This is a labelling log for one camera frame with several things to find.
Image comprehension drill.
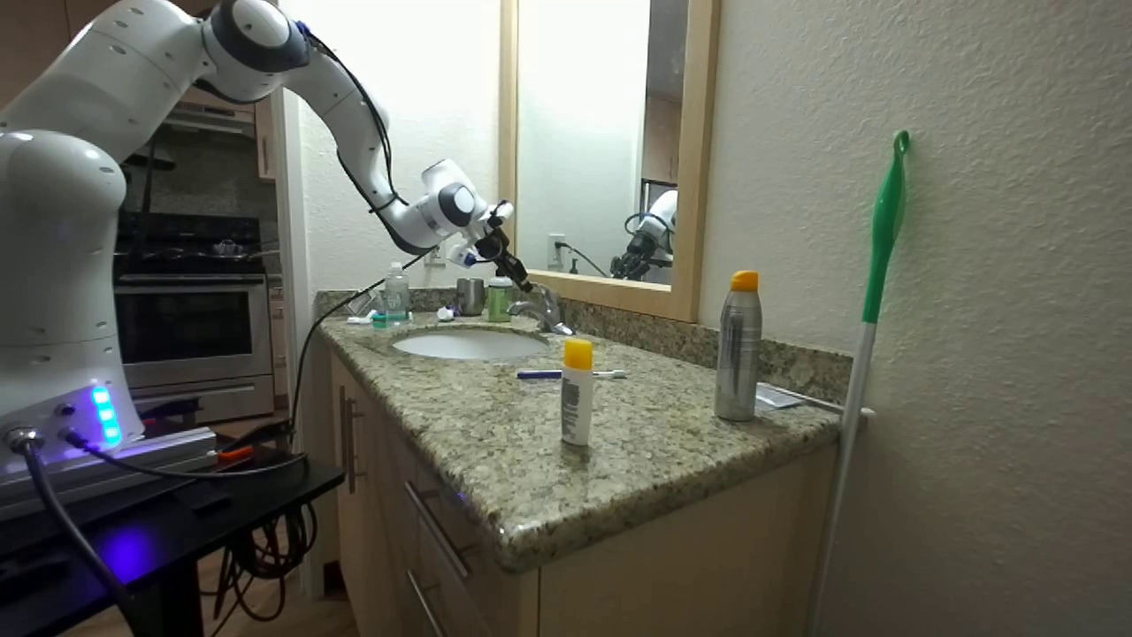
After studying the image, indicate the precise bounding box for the grey metal cup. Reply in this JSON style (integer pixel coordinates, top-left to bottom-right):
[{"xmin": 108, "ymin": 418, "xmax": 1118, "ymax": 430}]
[{"xmin": 457, "ymin": 280, "xmax": 486, "ymax": 317}]

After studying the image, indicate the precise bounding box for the green handled mop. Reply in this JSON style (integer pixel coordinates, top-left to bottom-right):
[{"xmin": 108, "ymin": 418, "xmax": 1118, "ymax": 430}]
[{"xmin": 808, "ymin": 133, "xmax": 912, "ymax": 637}]

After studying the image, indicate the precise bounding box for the white oval sink basin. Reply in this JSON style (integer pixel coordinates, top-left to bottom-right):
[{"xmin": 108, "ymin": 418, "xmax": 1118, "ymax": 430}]
[{"xmin": 397, "ymin": 326, "xmax": 548, "ymax": 363}]

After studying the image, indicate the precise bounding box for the beige wooden vanity cabinet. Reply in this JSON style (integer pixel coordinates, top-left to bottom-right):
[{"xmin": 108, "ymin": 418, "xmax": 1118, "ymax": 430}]
[{"xmin": 332, "ymin": 345, "xmax": 836, "ymax": 637}]

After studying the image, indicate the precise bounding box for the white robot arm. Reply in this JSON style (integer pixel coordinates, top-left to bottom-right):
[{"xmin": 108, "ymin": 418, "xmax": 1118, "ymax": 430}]
[{"xmin": 0, "ymin": 0, "xmax": 526, "ymax": 444}]

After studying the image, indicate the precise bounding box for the blue white toothbrush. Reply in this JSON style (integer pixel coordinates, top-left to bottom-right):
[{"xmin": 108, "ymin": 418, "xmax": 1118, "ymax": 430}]
[{"xmin": 513, "ymin": 370, "xmax": 625, "ymax": 384}]

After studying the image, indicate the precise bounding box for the wood framed wall mirror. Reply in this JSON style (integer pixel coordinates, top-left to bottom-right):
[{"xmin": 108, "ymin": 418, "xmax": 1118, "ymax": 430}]
[{"xmin": 504, "ymin": 0, "xmax": 722, "ymax": 321}]

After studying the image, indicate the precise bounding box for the white paper on counter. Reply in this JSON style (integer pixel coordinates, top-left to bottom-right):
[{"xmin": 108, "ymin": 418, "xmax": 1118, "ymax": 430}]
[{"xmin": 757, "ymin": 384, "xmax": 841, "ymax": 415}]

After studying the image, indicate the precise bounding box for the green cup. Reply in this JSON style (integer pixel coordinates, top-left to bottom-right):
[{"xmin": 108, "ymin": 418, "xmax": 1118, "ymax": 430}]
[{"xmin": 486, "ymin": 278, "xmax": 513, "ymax": 321}]

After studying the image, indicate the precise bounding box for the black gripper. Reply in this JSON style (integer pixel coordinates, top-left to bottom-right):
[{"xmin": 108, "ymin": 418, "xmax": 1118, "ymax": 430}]
[{"xmin": 476, "ymin": 203, "xmax": 533, "ymax": 294}]

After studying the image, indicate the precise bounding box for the clear soap bottle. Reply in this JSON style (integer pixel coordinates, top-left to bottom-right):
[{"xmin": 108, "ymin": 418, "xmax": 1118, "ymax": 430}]
[{"xmin": 384, "ymin": 264, "xmax": 412, "ymax": 321}]

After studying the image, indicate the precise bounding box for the white bottle yellow cap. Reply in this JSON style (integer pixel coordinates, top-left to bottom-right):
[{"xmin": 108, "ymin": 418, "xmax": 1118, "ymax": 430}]
[{"xmin": 559, "ymin": 336, "xmax": 594, "ymax": 450}]

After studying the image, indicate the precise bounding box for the silver spray can orange cap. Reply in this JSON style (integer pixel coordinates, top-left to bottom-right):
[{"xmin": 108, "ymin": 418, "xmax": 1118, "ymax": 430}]
[{"xmin": 716, "ymin": 268, "xmax": 762, "ymax": 423}]

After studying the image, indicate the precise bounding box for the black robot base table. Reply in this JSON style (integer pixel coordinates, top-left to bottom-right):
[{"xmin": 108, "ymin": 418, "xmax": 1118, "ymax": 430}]
[{"xmin": 0, "ymin": 461, "xmax": 344, "ymax": 637}]

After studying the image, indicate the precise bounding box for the chrome tap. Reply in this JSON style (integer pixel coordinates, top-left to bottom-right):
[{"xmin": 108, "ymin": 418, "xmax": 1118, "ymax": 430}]
[{"xmin": 526, "ymin": 284, "xmax": 575, "ymax": 336}]

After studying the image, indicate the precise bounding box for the stainless steel oven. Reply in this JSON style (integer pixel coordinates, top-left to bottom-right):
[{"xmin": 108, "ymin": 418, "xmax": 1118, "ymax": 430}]
[{"xmin": 115, "ymin": 88, "xmax": 278, "ymax": 435}]

